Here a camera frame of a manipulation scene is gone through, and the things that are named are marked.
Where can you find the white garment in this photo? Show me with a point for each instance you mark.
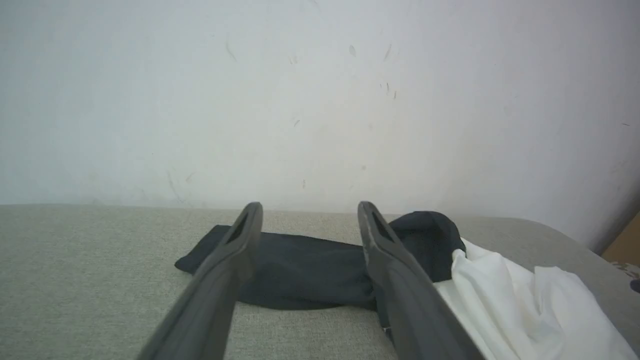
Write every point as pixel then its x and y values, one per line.
pixel 525 310

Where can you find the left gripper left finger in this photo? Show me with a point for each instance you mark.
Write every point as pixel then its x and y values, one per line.
pixel 215 295

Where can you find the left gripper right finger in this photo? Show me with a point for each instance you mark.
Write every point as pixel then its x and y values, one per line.
pixel 405 295

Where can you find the black garment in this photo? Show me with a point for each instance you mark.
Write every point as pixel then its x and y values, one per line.
pixel 310 270

